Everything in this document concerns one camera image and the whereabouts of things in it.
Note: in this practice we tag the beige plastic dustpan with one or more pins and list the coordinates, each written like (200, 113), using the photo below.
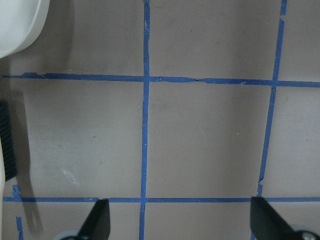
(21, 22)

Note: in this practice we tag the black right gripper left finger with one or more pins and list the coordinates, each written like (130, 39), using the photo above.
(97, 225)

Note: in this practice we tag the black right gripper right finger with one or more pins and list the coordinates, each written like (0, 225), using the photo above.
(267, 224)

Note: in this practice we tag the beige hand brush black bristles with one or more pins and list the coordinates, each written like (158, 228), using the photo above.
(8, 162)

